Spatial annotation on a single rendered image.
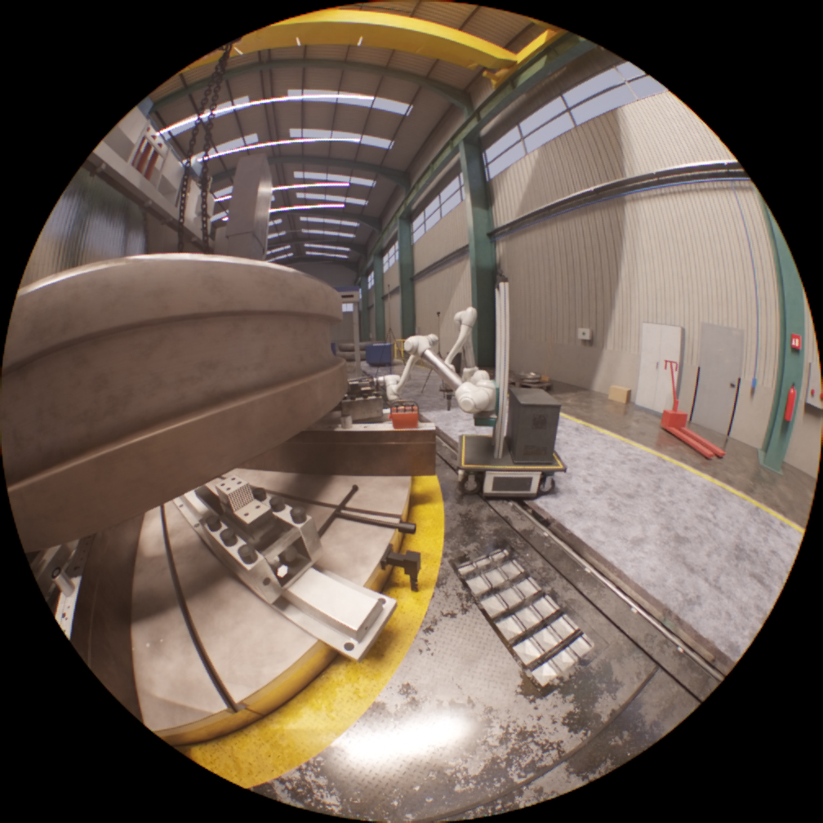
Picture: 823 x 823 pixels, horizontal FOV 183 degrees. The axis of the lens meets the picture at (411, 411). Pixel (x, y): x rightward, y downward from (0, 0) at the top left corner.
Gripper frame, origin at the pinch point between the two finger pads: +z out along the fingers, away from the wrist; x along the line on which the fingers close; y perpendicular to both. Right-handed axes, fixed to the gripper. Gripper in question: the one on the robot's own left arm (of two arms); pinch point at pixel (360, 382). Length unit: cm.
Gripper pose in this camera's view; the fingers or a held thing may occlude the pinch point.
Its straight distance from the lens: 242.3
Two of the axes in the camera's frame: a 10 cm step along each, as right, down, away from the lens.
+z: -9.8, 0.9, -1.9
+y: -0.3, -9.6, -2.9
